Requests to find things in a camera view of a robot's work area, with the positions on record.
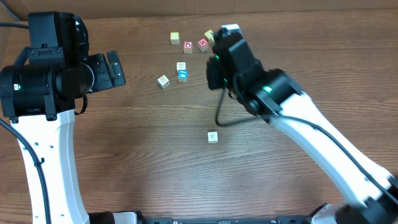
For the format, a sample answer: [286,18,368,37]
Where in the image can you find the red block letter E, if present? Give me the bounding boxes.
[197,38,209,52]

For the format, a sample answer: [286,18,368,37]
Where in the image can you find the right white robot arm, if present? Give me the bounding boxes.
[206,55,397,223]

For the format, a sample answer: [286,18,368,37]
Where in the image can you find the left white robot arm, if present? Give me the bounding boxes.
[1,12,137,223]

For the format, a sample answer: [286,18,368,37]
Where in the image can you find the red framed block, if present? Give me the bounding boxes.
[208,131,218,143]

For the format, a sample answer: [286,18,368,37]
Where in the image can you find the yellow block far left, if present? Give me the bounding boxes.
[170,32,180,45]

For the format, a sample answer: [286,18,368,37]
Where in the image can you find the white patterned block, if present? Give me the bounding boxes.
[176,62,186,71]
[157,75,170,89]

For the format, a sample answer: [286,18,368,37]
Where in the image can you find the blue letter block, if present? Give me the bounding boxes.
[177,70,188,82]

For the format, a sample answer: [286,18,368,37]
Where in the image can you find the yellow block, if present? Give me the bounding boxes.
[204,29,215,45]
[170,32,180,45]

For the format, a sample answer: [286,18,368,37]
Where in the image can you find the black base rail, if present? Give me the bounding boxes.
[88,211,312,224]

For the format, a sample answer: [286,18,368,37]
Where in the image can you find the red block letter left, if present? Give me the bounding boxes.
[183,41,193,54]

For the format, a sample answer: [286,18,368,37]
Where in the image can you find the yellow block upper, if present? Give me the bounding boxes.
[204,29,215,45]

